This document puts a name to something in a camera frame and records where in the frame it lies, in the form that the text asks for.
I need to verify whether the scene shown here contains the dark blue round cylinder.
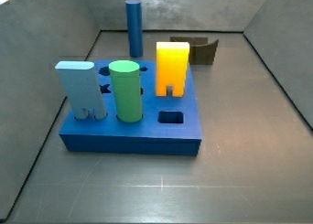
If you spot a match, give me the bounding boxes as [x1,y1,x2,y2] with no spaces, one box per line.
[124,0,143,58]

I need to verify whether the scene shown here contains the blue peg board base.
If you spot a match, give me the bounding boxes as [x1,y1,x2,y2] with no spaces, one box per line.
[59,60,202,155]

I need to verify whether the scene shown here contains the green round cylinder peg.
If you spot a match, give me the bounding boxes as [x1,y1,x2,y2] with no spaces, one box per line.
[108,60,143,123]

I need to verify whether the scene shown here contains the yellow slotted block peg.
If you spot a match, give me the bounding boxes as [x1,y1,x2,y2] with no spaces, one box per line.
[155,42,190,97]

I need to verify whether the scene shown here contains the dark curved block piece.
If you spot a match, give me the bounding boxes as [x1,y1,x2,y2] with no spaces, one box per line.
[170,37,219,65]

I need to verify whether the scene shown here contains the light blue slotted peg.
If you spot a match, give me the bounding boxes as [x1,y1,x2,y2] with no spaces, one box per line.
[55,61,107,120]

